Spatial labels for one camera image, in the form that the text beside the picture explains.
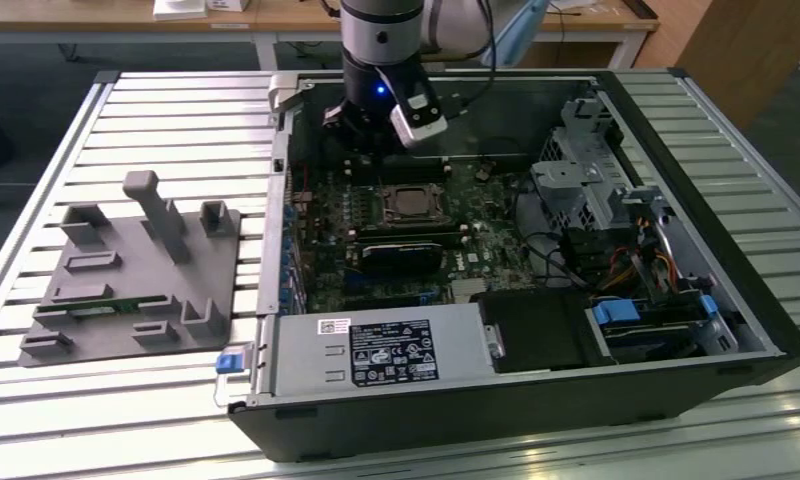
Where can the small square silver CPU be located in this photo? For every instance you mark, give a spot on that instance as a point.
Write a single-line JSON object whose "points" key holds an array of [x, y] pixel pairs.
{"points": [[414, 201]]}

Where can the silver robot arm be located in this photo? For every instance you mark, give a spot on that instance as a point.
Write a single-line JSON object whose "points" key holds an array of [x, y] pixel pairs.
{"points": [[381, 30]]}

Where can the CPU socket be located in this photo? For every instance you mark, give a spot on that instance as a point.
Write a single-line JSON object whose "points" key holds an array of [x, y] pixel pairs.
{"points": [[385, 206]]}

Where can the black RAM stick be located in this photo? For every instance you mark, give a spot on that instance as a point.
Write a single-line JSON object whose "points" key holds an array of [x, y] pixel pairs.
{"points": [[407, 230], [410, 239]]}

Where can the white cardboard box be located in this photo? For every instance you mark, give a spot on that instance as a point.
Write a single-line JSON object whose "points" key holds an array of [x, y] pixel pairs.
{"points": [[181, 9]]}

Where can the black graphics card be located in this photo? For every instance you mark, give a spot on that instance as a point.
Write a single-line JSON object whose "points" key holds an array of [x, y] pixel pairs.
{"points": [[401, 257]]}

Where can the green motherboard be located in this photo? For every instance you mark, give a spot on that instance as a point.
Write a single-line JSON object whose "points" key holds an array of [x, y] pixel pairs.
{"points": [[494, 250]]}

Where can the silver metal drive cage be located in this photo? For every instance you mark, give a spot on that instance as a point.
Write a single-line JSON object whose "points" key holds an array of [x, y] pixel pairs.
{"points": [[574, 195]]}

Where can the small silver chipset heatsink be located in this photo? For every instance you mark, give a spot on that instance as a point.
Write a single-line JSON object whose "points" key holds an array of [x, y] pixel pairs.
{"points": [[472, 291]]}

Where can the grey plastic parts rack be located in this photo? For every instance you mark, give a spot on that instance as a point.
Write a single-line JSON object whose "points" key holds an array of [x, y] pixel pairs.
{"points": [[127, 280]]}

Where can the grey power supply unit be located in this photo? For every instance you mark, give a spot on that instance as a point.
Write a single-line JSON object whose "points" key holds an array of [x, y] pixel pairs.
{"points": [[294, 350]]}

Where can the black label sticker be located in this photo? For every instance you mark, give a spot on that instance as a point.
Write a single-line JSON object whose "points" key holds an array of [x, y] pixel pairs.
{"points": [[394, 355]]}

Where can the black plastic fan shroud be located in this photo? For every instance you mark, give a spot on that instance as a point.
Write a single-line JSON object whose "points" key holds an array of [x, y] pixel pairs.
{"points": [[541, 330]]}

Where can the wooden cabinet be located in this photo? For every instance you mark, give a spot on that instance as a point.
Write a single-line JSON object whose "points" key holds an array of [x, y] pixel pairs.
{"points": [[748, 55]]}

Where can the blue case latch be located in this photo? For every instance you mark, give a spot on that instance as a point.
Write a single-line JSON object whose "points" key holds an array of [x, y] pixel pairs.
{"points": [[233, 363]]}

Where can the blue disk carrier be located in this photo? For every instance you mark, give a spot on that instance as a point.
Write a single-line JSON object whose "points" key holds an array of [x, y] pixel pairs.
{"points": [[617, 312]]}

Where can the green RAM stick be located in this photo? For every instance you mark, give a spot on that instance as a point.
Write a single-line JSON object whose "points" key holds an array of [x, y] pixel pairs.
{"points": [[97, 312]]}

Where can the small blue plastic clip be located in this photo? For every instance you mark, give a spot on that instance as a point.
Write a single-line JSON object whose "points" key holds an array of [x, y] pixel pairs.
{"points": [[709, 307]]}

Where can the black open PC case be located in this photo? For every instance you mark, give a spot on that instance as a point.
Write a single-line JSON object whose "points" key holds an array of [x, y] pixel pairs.
{"points": [[441, 425]]}

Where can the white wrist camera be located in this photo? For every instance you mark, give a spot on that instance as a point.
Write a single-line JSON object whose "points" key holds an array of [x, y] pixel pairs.
{"points": [[421, 122]]}

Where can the grey case corner bracket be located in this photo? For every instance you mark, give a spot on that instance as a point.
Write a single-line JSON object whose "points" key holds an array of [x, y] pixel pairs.
{"points": [[283, 92]]}

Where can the wooden desk white frame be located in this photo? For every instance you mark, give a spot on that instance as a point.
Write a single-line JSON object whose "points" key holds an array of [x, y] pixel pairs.
{"points": [[74, 17]]}

